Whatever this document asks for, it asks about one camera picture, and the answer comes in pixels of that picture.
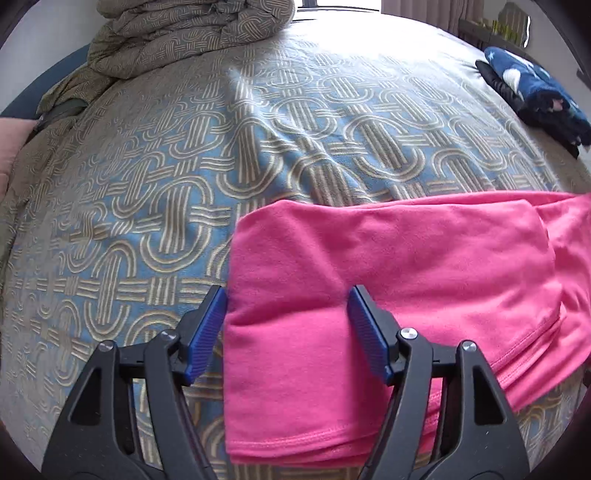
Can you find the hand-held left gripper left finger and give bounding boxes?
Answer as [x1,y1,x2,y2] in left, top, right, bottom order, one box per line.
[41,285,229,480]

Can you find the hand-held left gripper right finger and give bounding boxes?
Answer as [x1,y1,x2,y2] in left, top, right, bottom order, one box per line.
[346,285,531,480]

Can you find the pink pants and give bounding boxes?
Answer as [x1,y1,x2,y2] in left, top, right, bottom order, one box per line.
[224,191,591,468]

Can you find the bed with patterned sheet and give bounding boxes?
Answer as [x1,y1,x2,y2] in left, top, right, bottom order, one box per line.
[0,7,591,480]

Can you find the pink pillow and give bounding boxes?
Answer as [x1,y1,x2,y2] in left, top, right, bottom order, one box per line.
[0,116,38,185]

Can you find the folded patterned duvet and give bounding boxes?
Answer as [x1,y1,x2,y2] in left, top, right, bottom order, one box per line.
[36,0,297,117]

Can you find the dark blue headboard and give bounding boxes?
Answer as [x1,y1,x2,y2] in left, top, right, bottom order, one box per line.
[0,42,94,121]

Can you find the folded blue printed clothes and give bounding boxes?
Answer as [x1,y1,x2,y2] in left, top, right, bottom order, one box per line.
[482,45,591,148]

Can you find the dark grey desk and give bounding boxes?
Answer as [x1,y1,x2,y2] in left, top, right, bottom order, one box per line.
[457,17,532,48]

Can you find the beige curtain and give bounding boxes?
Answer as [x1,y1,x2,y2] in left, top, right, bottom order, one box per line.
[382,0,485,34]

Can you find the green cactus decoration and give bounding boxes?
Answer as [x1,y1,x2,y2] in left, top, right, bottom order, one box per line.
[489,2,533,47]

